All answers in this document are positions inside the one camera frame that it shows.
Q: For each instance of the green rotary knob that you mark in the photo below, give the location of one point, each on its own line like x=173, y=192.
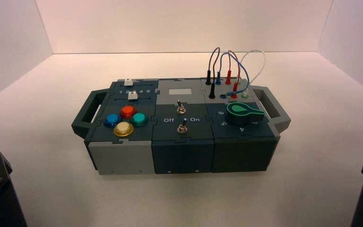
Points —
x=239, y=113

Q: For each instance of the white slider knob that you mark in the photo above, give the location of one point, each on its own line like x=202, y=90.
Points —
x=128, y=82
x=132, y=95

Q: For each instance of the small grey display screen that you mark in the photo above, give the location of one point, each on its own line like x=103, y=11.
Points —
x=180, y=91

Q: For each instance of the teal and grey control box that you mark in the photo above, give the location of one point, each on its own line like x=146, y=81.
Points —
x=181, y=153

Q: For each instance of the green round push button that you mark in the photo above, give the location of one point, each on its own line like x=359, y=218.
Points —
x=139, y=119

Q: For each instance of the orange round push button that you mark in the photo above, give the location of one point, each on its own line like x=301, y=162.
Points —
x=128, y=111

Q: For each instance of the yellow round push button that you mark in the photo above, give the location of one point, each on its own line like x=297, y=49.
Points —
x=123, y=128

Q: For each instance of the blue round push button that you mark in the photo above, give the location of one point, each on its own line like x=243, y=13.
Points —
x=112, y=119

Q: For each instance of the metal toggle switch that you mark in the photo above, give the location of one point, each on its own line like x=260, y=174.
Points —
x=181, y=108
x=182, y=127

